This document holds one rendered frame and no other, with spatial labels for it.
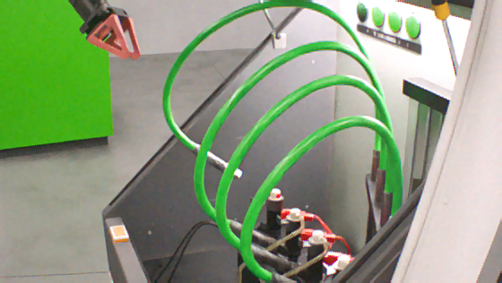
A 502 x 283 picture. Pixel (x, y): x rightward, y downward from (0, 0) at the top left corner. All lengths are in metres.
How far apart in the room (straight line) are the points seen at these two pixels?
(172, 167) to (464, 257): 0.80
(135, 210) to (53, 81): 3.01
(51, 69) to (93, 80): 0.33
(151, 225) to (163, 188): 0.09
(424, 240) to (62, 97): 3.77
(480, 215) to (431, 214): 0.09
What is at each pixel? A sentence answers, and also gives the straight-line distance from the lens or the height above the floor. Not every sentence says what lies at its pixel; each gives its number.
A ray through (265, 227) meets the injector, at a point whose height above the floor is 1.05.
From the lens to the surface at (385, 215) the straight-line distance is 0.94.
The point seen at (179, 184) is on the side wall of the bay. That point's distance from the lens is 1.31.
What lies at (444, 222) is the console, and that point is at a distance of 0.67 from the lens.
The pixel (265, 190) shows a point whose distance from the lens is 0.72.
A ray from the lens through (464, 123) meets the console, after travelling 0.65.
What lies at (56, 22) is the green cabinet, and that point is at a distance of 4.19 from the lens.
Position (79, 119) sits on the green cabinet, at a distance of 4.35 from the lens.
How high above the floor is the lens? 1.54
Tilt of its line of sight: 20 degrees down
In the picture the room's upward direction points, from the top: straight up
